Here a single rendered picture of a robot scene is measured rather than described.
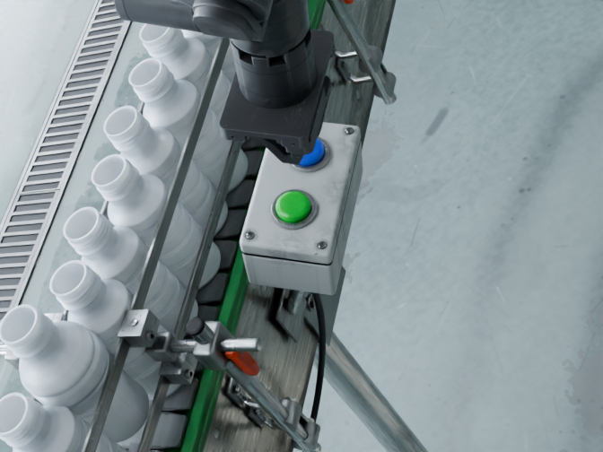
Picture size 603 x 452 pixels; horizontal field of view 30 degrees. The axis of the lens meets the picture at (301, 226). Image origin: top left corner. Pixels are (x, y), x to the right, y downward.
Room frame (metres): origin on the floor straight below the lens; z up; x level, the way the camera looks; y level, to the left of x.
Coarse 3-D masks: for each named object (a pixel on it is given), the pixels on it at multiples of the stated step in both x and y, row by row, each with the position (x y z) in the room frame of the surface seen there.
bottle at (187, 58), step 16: (144, 32) 0.95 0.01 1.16; (160, 32) 0.96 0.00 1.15; (176, 32) 0.93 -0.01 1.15; (160, 48) 0.92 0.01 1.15; (176, 48) 0.92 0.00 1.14; (192, 48) 0.93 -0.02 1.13; (176, 64) 0.92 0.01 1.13; (192, 64) 0.92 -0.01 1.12; (208, 64) 0.92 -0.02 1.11; (192, 80) 0.91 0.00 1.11; (224, 80) 0.93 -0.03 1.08; (224, 96) 0.92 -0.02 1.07
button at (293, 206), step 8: (288, 192) 0.69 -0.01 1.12; (296, 192) 0.69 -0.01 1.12; (280, 200) 0.69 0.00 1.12; (288, 200) 0.68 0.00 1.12; (296, 200) 0.68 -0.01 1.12; (304, 200) 0.67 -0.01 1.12; (280, 208) 0.68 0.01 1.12; (288, 208) 0.67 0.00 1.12; (296, 208) 0.67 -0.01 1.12; (304, 208) 0.67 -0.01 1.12; (280, 216) 0.67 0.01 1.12; (288, 216) 0.67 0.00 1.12; (296, 216) 0.66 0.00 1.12; (304, 216) 0.66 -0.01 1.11
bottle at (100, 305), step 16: (64, 272) 0.73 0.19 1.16; (80, 272) 0.73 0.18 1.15; (64, 288) 0.73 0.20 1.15; (80, 288) 0.70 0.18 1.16; (96, 288) 0.71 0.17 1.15; (112, 288) 0.71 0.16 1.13; (64, 304) 0.71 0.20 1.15; (80, 304) 0.70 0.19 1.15; (96, 304) 0.70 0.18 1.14; (112, 304) 0.70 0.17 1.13; (128, 304) 0.70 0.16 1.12; (80, 320) 0.70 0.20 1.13; (96, 320) 0.69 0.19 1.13; (112, 320) 0.69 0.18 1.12; (112, 336) 0.69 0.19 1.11; (112, 352) 0.69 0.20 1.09; (128, 352) 0.69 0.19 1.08; (144, 352) 0.69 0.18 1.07; (128, 368) 0.69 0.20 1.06; (144, 368) 0.68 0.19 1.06; (144, 384) 0.69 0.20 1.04
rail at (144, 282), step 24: (216, 72) 0.90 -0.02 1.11; (192, 144) 0.83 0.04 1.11; (240, 144) 0.88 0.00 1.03; (216, 192) 0.83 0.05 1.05; (168, 216) 0.77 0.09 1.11; (216, 216) 0.81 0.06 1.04; (144, 264) 0.73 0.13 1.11; (144, 288) 0.71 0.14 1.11; (192, 288) 0.74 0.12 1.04; (120, 360) 0.66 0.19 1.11; (168, 384) 0.67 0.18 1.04; (96, 408) 0.63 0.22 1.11; (96, 432) 0.61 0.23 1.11; (144, 432) 0.63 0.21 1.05
